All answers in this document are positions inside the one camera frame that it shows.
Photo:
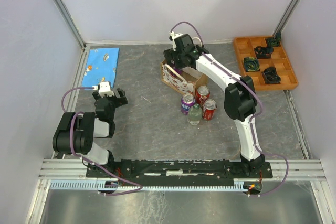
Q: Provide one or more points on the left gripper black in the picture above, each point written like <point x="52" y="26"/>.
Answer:
<point x="119" y="101"/>

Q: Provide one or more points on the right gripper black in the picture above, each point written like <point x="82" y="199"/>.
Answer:
<point x="170" y="55"/>

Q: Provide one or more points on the red cola can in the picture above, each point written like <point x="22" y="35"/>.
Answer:
<point x="209" y="108"/>
<point x="202" y="94"/>

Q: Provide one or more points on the purple fanta can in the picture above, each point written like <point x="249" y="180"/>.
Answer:
<point x="187" y="101"/>

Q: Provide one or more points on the clear green-cap bottle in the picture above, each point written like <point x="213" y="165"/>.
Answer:
<point x="195" y="114"/>

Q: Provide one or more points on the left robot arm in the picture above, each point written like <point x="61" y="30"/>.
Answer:
<point x="75" y="134"/>

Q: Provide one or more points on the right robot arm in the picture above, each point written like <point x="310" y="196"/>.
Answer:
<point x="240" y="100"/>

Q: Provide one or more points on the canvas tote bag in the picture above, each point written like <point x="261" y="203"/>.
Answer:
<point x="187" y="82"/>

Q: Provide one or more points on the blue space-print cloth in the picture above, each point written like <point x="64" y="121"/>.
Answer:
<point x="101" y="66"/>

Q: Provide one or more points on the blue-green rolled fabric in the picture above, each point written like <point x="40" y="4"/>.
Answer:
<point x="251" y="64"/>

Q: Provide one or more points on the black rolled belt upper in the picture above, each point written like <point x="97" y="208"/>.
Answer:
<point x="263" y="52"/>

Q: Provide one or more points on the black rolled belt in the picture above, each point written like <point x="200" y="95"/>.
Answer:
<point x="270" y="76"/>
<point x="263" y="52"/>

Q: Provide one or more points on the orange wooden divided tray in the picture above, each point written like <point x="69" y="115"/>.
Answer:
<point x="244" y="48"/>

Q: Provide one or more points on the dark rolled fabric top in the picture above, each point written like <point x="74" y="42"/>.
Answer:
<point x="274" y="41"/>

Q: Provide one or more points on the black rolled belt lower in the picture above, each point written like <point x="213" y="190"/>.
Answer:
<point x="270" y="76"/>

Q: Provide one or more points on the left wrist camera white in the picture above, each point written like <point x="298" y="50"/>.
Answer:
<point x="105" y="89"/>

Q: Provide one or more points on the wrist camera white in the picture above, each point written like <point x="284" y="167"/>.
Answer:
<point x="105" y="89"/>
<point x="173" y="36"/>

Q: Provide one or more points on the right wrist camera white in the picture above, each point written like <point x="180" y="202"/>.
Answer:
<point x="173" y="36"/>

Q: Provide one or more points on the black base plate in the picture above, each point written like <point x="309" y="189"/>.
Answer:
<point x="146" y="169"/>

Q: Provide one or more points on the aluminium frame rail front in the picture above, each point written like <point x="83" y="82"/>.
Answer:
<point x="299" y="170"/>

